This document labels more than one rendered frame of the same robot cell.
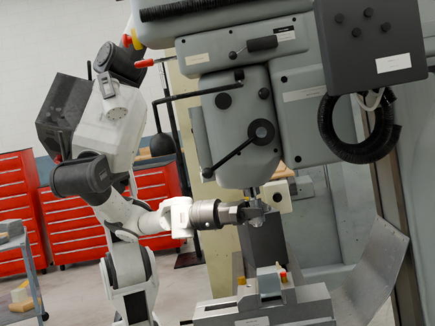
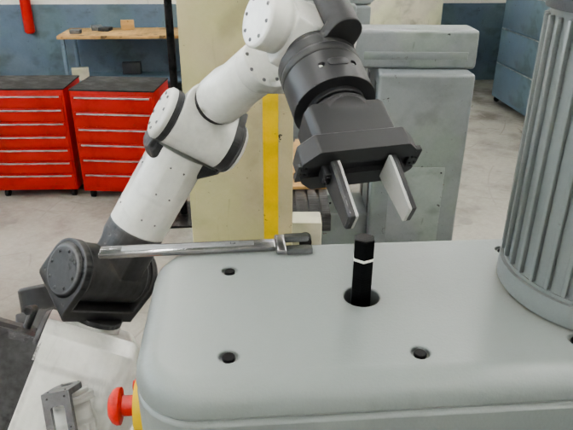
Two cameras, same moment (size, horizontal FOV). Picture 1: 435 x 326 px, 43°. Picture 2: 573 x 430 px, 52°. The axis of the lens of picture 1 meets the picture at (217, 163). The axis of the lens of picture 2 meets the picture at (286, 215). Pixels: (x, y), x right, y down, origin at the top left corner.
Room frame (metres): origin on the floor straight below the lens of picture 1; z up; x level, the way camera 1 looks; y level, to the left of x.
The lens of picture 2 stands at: (1.03, 0.06, 2.23)
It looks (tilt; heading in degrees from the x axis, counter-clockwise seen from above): 26 degrees down; 353
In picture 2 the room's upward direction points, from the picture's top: straight up
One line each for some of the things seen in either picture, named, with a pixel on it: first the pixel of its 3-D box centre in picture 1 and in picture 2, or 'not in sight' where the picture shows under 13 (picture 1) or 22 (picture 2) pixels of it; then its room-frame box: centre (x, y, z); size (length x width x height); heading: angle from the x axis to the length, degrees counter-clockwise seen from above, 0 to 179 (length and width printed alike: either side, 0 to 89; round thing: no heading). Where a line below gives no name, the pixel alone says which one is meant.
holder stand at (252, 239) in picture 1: (259, 233); not in sight; (1.95, -0.10, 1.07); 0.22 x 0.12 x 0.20; 9
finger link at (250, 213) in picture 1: (251, 213); not in sight; (1.50, -0.07, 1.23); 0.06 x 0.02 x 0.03; 66
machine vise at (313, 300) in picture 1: (261, 304); not in sight; (1.37, -0.04, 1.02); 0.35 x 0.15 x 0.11; 86
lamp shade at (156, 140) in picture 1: (162, 143); not in sight; (1.52, 0.14, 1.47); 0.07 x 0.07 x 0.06
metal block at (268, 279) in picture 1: (268, 281); not in sight; (1.37, -0.07, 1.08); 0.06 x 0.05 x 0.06; 176
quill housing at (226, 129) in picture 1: (241, 127); not in sight; (1.53, -0.08, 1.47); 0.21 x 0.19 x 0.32; 178
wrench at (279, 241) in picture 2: not in sight; (206, 246); (1.64, 0.08, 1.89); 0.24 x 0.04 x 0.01; 89
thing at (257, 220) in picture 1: (255, 211); not in sight; (1.53, -0.08, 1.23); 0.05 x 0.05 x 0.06
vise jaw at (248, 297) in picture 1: (248, 293); not in sight; (1.38, -0.02, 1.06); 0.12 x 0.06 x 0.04; 176
